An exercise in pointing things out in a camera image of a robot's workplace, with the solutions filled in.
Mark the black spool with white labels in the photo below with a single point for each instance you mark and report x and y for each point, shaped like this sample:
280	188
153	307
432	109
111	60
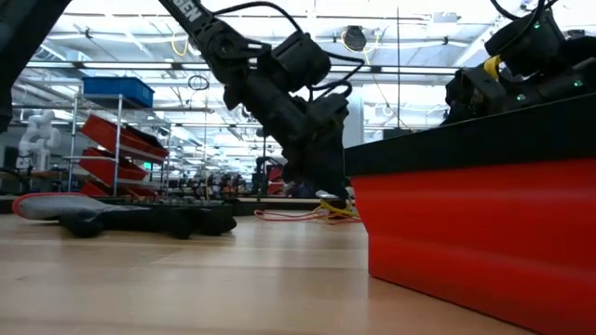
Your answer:
330	194

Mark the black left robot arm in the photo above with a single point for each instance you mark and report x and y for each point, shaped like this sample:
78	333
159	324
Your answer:
219	42

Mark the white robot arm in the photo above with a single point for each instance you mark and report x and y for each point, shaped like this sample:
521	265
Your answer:
39	139

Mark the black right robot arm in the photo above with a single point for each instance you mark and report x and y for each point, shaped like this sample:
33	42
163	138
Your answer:
584	51

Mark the black framed robot workstation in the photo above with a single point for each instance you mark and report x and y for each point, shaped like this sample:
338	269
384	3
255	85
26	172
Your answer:
270	177

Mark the black round ceiling fixture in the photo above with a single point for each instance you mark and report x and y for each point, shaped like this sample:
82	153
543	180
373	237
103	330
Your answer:
355	38

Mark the red black collapsible box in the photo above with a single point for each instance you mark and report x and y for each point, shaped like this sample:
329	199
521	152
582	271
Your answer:
465	232

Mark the blue plastic bin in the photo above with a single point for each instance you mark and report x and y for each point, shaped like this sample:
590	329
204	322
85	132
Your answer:
118	90

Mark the metal rack with red bins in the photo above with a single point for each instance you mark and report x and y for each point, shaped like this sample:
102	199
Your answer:
107	135

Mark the grey black work glove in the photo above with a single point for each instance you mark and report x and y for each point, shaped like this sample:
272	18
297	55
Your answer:
116	218

